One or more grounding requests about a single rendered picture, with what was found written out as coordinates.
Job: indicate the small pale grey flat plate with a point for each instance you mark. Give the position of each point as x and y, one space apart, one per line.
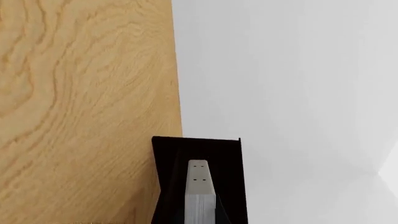
200 191

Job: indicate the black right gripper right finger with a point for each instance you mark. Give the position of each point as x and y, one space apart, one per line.
228 168

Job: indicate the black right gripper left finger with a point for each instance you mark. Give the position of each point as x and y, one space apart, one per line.
169 163

